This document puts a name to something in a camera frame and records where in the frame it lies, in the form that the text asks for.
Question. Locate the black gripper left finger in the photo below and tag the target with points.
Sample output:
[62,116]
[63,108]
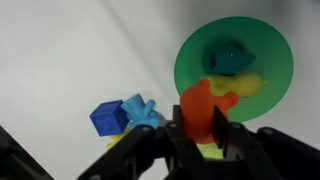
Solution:
[133,150]

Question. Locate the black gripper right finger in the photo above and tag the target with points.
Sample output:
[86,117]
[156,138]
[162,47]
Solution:
[263,150]

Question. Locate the orange toy animal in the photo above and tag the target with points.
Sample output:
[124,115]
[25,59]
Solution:
[198,113]

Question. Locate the small yellow toy figure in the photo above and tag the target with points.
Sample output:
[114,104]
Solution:
[115,140]

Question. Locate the light blue toy animal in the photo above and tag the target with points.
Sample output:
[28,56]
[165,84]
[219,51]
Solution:
[140,111]

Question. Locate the yellow toy animal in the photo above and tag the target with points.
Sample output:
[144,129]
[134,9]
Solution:
[245,85]

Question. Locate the teal toy animal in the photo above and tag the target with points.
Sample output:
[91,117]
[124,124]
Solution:
[230,60]

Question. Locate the green plastic bowl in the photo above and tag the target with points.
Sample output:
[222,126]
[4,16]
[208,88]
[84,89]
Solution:
[266,50]

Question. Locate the dark blue cube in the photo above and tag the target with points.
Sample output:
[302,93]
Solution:
[108,118]

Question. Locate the lime green cube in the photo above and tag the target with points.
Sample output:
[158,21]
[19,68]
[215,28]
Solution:
[210,152]

